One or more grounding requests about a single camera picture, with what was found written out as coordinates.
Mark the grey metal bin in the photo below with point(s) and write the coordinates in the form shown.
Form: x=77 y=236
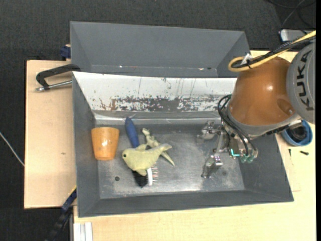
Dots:
x=185 y=164

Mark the blue tape roll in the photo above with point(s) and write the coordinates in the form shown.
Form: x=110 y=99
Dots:
x=309 y=135

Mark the orange plastic cup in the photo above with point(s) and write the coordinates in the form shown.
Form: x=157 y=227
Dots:
x=105 y=142

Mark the pale wood flat board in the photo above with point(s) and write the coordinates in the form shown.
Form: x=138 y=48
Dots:
x=47 y=139

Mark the yellow-green toy bird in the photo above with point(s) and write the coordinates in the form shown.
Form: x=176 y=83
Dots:
x=143 y=157

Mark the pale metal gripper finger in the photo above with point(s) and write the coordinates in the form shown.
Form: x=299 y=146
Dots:
x=209 y=132
x=213 y=163

